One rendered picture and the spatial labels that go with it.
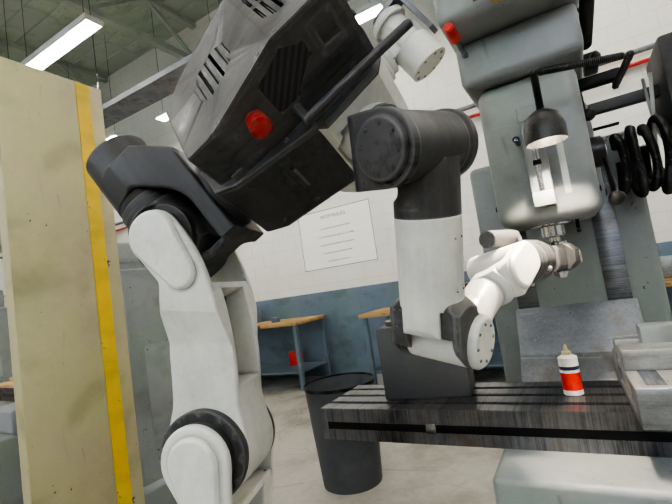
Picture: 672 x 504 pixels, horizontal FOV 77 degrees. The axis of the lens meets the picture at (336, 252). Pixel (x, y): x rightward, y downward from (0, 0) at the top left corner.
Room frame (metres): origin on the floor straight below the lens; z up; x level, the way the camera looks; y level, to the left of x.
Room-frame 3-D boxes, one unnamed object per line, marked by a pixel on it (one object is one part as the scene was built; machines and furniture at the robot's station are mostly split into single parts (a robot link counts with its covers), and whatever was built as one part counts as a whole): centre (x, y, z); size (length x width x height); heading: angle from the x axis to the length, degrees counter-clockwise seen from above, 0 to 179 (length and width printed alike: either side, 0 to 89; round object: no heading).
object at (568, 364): (0.98, -0.48, 0.98); 0.04 x 0.04 x 0.11
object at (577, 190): (0.97, -0.50, 1.47); 0.21 x 0.19 x 0.32; 61
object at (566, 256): (0.90, -0.42, 1.23); 0.13 x 0.12 x 0.10; 39
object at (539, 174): (0.87, -0.44, 1.45); 0.04 x 0.04 x 0.21; 61
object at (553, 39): (1.00, -0.51, 1.68); 0.34 x 0.24 x 0.10; 151
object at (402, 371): (1.16, -0.20, 1.03); 0.22 x 0.12 x 0.20; 68
